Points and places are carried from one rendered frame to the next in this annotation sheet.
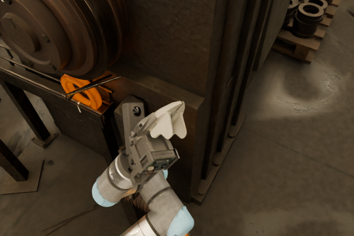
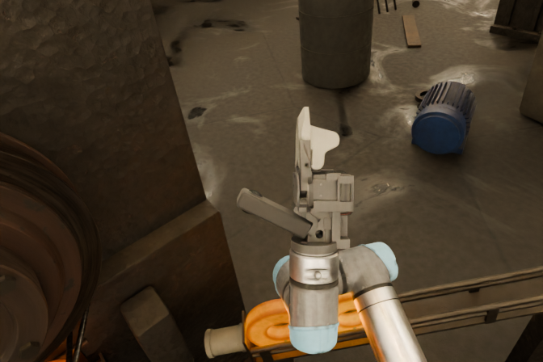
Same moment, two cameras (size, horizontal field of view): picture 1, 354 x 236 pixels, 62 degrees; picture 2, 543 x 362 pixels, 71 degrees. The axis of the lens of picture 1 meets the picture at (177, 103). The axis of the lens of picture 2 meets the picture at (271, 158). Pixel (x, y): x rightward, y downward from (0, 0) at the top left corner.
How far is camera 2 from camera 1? 0.52 m
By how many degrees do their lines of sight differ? 47
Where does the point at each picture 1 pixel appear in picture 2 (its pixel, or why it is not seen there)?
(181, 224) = (384, 249)
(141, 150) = (326, 194)
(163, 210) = (363, 264)
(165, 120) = (317, 133)
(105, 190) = (329, 311)
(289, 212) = not seen: hidden behind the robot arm
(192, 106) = (211, 213)
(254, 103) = not seen: hidden behind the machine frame
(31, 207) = not seen: outside the picture
